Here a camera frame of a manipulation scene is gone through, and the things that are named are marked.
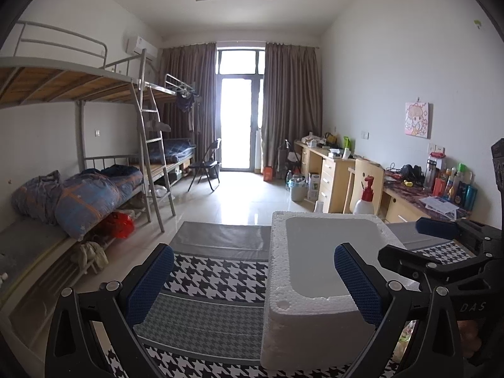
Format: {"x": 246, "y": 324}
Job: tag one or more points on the orange box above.
{"x": 440, "y": 186}

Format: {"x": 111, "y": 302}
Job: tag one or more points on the red plastic bag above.
{"x": 116, "y": 225}

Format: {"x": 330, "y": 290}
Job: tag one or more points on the orange bag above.
{"x": 268, "y": 174}

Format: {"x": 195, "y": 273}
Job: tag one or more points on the dark blue quilt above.
{"x": 177, "y": 150}

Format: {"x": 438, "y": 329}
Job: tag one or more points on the green-capped spray can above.
{"x": 460, "y": 183}

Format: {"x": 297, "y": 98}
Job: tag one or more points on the wooden desk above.
{"x": 330, "y": 177}
{"x": 405, "y": 199}

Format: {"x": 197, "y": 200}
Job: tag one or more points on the white red-trigger spray bottle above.
{"x": 366, "y": 202}

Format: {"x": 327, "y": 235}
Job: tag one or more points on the white foam box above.
{"x": 315, "y": 256}

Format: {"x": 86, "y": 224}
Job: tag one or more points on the blue bottle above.
{"x": 470, "y": 197}

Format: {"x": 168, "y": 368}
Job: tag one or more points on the brown curtain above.
{"x": 291, "y": 98}
{"x": 189, "y": 86}

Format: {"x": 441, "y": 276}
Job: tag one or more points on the glass balcony door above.
{"x": 240, "y": 118}

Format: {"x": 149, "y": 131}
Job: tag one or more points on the white paper booklet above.
{"x": 439, "y": 206}

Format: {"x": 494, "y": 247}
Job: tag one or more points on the black folding chair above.
{"x": 206, "y": 163}

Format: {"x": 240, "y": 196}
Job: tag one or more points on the houndstooth tablecloth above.
{"x": 220, "y": 279}

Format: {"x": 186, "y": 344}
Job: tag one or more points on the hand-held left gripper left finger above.
{"x": 150, "y": 283}

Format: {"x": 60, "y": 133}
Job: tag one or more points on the dark hanging clothes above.
{"x": 185, "y": 101}

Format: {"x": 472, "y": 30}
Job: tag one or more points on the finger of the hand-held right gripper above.
{"x": 437, "y": 226}
{"x": 405, "y": 259}

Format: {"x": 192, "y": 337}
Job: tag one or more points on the grey metal bunk bed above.
{"x": 173, "y": 86}
{"x": 98, "y": 86}

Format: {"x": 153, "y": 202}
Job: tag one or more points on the grey mattress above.
{"x": 27, "y": 252}

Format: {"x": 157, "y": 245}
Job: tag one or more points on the purple grey bedding bundle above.
{"x": 37, "y": 199}

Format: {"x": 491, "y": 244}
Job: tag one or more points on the white air conditioner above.
{"x": 139, "y": 46}

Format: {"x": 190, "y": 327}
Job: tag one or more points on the silver thermos bottle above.
{"x": 431, "y": 175}

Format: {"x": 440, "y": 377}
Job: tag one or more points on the white green carton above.
{"x": 313, "y": 187}

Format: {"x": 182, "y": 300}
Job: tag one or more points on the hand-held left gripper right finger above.
{"x": 357, "y": 283}

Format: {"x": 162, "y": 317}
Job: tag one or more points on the grey pillow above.
{"x": 157, "y": 126}

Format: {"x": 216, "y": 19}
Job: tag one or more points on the black headphones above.
{"x": 411, "y": 172}

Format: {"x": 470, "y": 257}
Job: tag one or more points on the green pouch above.
{"x": 346, "y": 143}

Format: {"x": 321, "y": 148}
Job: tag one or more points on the blue plaid quilt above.
{"x": 94, "y": 197}

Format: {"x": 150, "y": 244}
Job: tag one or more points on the white bucket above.
{"x": 298, "y": 191}

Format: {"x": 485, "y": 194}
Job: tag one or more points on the beige cloth bundle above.
{"x": 91, "y": 256}

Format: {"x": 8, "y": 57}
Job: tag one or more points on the pink wall picture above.
{"x": 418, "y": 120}

